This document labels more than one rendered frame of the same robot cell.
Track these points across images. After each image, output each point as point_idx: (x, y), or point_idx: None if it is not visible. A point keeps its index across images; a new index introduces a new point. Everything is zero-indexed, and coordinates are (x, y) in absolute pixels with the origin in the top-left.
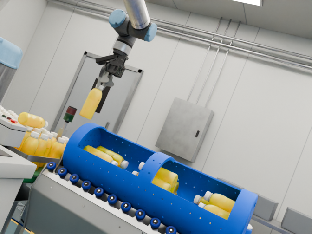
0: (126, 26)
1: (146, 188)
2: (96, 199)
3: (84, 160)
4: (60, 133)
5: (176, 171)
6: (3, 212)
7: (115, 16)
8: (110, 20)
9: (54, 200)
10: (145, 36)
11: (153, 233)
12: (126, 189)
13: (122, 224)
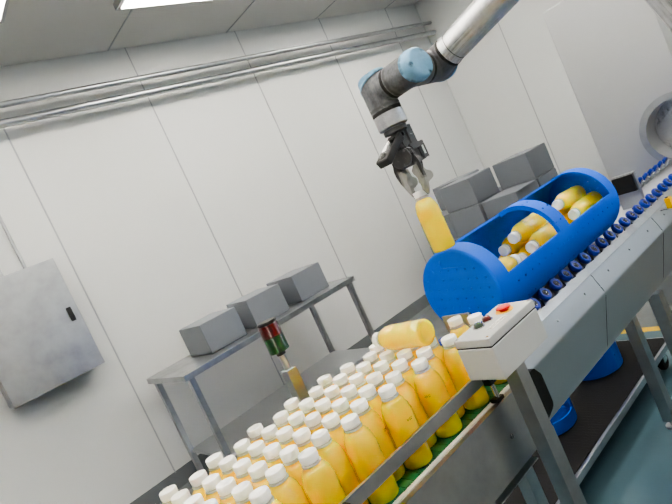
0: (434, 70)
1: (572, 232)
2: (552, 302)
3: (525, 276)
4: (298, 378)
5: (502, 222)
6: None
7: (420, 60)
8: (420, 70)
9: (544, 355)
10: (454, 71)
11: (593, 266)
12: (562, 255)
13: (581, 289)
